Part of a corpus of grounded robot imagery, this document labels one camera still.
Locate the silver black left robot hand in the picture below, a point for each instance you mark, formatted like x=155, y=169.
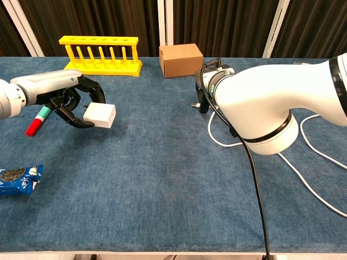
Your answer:
x=48, y=81

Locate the blue cookie packet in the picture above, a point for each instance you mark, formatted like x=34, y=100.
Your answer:
x=19, y=180

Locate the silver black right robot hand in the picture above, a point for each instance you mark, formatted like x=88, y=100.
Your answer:
x=203, y=107

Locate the white charger block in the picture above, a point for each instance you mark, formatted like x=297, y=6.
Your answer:
x=100, y=115

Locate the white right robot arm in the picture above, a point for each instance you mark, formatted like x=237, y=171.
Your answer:
x=271, y=100

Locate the slanted white frame post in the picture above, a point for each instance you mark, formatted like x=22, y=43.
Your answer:
x=23, y=29
x=276, y=27

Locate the dark brown curtain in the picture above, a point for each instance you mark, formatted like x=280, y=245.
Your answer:
x=108, y=16

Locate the upright white frame post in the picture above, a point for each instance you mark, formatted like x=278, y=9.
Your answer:
x=162, y=21

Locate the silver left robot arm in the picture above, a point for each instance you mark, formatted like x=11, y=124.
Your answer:
x=9, y=101

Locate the yellow test tube rack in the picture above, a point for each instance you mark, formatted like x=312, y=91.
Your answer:
x=108, y=69

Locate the green marker with red cap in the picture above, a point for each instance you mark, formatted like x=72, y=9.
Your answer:
x=35, y=126

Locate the brown cardboard box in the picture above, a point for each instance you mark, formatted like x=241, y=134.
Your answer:
x=180, y=63

